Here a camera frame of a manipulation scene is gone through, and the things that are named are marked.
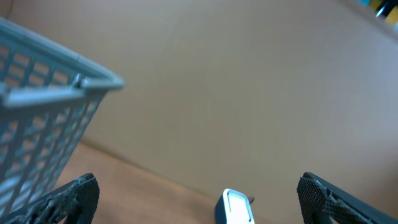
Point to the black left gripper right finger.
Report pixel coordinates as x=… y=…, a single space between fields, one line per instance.
x=322 y=202

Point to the white cube barcode scanner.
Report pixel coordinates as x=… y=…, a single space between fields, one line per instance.
x=233 y=207

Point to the colourful objects above wall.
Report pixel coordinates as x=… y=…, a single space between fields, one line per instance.
x=385 y=10

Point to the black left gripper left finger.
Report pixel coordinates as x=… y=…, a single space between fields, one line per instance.
x=75 y=202

